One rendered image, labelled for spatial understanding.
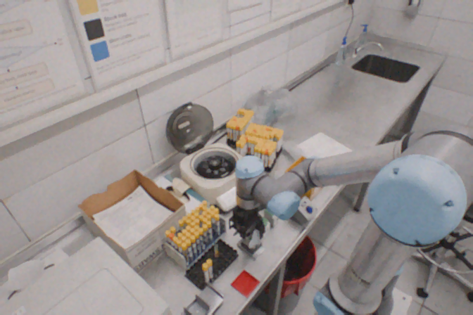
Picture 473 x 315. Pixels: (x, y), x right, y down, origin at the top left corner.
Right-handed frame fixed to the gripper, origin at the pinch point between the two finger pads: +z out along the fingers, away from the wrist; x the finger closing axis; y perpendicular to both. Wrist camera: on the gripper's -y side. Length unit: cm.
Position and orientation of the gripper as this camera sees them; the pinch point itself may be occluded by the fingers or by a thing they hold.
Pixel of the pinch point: (251, 237)
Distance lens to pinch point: 109.5
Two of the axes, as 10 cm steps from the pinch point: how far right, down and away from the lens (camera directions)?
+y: -6.6, 4.8, -5.8
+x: 7.5, 4.2, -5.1
